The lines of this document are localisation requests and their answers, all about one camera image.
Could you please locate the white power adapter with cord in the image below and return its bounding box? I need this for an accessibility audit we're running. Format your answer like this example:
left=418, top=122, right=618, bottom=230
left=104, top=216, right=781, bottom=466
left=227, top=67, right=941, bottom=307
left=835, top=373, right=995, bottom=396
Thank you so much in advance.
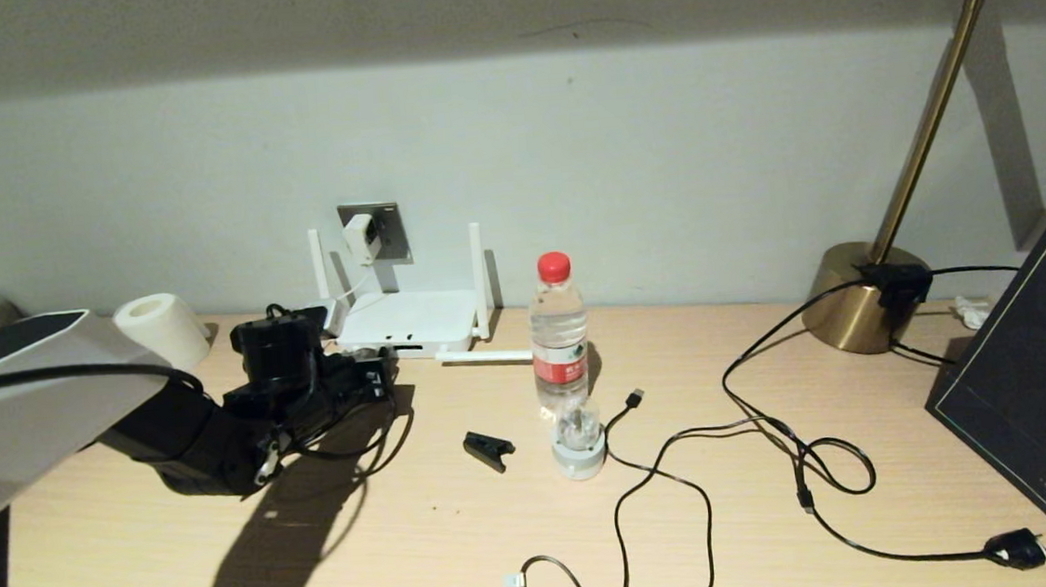
left=320, top=263, right=378, bottom=315

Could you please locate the white router with antennas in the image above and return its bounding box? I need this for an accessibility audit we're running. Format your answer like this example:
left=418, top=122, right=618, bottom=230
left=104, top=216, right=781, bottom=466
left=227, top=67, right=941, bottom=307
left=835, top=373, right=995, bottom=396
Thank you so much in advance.
left=306, top=211, right=535, bottom=380

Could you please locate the small black clip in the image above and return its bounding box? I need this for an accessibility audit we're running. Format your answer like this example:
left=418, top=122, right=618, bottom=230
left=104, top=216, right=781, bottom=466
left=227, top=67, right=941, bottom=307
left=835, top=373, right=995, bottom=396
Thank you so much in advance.
left=462, top=429, right=519, bottom=475

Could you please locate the water bottle red cap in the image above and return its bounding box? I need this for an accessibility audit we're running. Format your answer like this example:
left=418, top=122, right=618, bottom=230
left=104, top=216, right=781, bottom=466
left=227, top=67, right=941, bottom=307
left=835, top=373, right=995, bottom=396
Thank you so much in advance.
left=524, top=249, right=596, bottom=420

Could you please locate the white toilet paper roll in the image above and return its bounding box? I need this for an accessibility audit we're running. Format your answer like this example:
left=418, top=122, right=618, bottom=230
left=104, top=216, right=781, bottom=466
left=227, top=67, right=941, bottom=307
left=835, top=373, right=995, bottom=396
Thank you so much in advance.
left=110, top=290, right=212, bottom=375

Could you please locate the brass desk lamp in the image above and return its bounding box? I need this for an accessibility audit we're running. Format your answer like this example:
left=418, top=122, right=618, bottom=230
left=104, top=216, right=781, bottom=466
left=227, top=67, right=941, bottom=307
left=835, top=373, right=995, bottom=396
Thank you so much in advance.
left=775, top=0, right=1046, bottom=362

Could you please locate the small white crumpled item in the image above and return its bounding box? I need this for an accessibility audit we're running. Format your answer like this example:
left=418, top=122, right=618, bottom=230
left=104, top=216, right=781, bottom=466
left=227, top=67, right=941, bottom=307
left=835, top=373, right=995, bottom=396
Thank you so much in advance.
left=948, top=294, right=991, bottom=334

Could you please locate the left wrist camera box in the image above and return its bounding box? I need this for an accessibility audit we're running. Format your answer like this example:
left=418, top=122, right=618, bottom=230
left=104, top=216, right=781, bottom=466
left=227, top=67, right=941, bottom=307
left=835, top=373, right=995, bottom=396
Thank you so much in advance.
left=312, top=298, right=352, bottom=340

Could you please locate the grey wall socket plate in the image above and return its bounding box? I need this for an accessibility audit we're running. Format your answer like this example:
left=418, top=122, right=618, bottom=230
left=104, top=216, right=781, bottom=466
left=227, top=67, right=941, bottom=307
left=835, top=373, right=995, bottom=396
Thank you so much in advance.
left=336, top=200, right=412, bottom=270

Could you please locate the black USB cable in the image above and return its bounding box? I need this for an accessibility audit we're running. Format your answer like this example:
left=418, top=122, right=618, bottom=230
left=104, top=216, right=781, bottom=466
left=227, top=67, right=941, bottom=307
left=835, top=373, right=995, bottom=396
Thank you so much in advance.
left=491, top=376, right=823, bottom=587

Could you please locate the black box on lamp cord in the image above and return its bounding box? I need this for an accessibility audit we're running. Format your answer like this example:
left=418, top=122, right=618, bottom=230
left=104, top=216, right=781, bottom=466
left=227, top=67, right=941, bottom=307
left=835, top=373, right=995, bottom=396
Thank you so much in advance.
left=852, top=259, right=936, bottom=314

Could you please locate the black lamp power cord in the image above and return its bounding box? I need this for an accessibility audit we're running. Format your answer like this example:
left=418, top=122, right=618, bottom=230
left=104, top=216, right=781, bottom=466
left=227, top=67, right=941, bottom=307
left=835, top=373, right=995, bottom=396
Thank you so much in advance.
left=714, top=261, right=1046, bottom=587

